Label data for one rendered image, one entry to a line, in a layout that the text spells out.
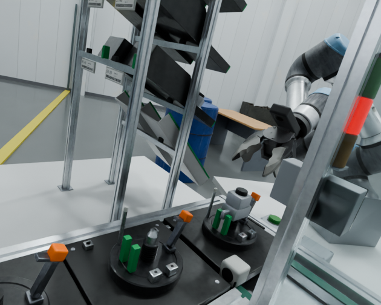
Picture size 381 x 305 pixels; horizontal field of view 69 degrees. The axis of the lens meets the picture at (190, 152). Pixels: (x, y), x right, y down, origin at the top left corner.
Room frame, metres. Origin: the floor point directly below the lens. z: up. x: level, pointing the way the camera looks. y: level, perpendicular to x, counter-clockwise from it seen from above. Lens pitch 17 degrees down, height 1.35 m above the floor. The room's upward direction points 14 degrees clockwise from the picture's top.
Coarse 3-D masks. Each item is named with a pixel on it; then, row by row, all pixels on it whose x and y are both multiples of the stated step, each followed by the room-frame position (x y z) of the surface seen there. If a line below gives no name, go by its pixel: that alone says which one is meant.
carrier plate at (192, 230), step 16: (176, 224) 0.60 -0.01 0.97; (192, 224) 0.62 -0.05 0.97; (192, 240) 0.55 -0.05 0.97; (208, 240) 0.57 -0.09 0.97; (256, 240) 0.62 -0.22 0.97; (272, 240) 0.64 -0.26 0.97; (208, 256) 0.51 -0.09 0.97; (224, 256) 0.52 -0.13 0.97; (240, 256) 0.54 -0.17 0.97; (256, 256) 0.55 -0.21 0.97; (256, 272) 0.51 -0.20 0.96
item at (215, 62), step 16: (144, 0) 0.71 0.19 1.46; (160, 0) 0.67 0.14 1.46; (176, 0) 0.69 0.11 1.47; (192, 0) 0.71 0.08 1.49; (160, 16) 0.74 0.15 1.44; (176, 16) 0.69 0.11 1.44; (192, 16) 0.72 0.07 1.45; (176, 32) 0.76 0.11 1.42; (192, 32) 0.73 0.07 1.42; (208, 64) 0.83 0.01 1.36; (224, 64) 0.80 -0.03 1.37
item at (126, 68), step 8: (136, 40) 0.93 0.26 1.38; (160, 40) 0.84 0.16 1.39; (176, 48) 0.79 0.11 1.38; (184, 48) 0.77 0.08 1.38; (192, 48) 0.75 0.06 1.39; (88, 56) 0.77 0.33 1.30; (96, 56) 0.74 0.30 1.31; (104, 64) 0.71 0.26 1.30; (112, 64) 0.68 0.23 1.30; (120, 64) 0.65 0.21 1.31; (128, 72) 0.63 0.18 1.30; (128, 88) 0.93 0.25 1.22; (144, 96) 0.86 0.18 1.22; (152, 96) 0.83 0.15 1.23; (160, 104) 0.80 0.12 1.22; (168, 104) 0.78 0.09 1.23
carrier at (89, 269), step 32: (160, 224) 0.58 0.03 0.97; (96, 256) 0.43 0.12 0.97; (128, 256) 0.41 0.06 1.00; (160, 256) 0.45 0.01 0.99; (192, 256) 0.50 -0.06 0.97; (96, 288) 0.36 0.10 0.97; (128, 288) 0.37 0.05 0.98; (160, 288) 0.38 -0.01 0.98; (192, 288) 0.41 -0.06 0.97; (224, 288) 0.43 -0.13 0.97
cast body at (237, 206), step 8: (232, 192) 0.61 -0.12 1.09; (240, 192) 0.61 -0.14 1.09; (232, 200) 0.60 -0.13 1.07; (240, 200) 0.59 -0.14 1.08; (248, 200) 0.61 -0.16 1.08; (224, 208) 0.61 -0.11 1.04; (232, 208) 0.59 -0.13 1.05; (240, 208) 0.59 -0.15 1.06; (248, 208) 0.62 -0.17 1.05; (224, 216) 0.58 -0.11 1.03; (232, 216) 0.59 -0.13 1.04; (240, 216) 0.60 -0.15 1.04
